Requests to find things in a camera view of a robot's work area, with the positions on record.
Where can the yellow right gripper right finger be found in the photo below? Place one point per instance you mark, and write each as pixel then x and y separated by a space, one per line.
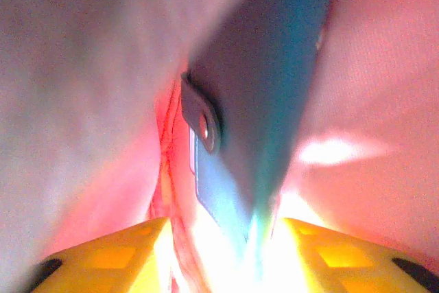
pixel 343 262

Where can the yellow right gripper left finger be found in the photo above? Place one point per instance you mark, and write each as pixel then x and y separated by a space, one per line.
pixel 113 265

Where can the pink student backpack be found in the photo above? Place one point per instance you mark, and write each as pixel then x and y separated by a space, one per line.
pixel 85 83

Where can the blue card wallet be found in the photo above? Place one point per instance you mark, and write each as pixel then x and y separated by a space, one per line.
pixel 267 83

